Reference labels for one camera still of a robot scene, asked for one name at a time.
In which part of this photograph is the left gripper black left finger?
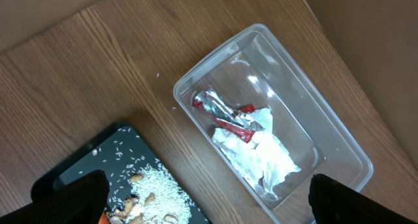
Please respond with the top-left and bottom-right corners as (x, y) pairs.
(1, 170), (109, 224)

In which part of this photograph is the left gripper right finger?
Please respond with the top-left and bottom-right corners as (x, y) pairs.
(308, 174), (417, 224)

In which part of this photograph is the orange carrot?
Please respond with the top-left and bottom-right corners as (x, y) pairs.
(98, 212), (110, 224)

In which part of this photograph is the white tissue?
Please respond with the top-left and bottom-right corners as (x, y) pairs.
(212, 108), (301, 200)

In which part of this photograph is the red snack wrapper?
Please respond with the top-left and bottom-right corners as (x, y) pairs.
(191, 89), (262, 143)

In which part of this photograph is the black plastic tray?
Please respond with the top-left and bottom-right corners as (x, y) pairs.
(31, 123), (209, 224)

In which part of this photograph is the rice and peanut pile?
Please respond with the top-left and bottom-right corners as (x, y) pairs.
(78, 127), (197, 224)

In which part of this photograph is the clear plastic storage bin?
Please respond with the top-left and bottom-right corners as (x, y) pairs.
(173, 24), (374, 223)

